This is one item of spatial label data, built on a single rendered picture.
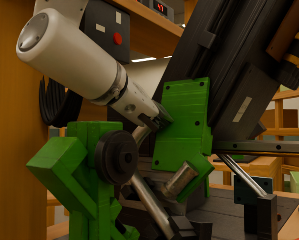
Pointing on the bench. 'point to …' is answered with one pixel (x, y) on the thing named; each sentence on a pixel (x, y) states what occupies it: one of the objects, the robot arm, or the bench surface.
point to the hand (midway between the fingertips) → (153, 116)
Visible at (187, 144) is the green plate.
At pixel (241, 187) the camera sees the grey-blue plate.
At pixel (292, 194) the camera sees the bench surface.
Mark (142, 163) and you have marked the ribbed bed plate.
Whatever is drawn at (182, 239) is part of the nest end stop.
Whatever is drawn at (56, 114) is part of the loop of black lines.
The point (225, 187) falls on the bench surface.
